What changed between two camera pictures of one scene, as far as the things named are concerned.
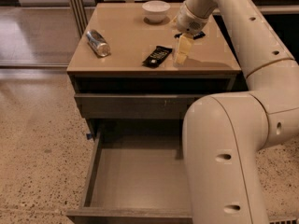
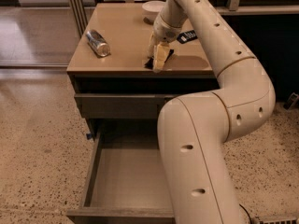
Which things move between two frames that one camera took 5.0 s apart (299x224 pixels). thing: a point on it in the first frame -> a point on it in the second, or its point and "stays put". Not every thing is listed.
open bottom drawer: x=137 y=175 stays put
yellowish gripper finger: x=184 y=48 -> x=160 y=57
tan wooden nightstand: x=124 y=77 stays put
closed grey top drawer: x=135 y=105 stays put
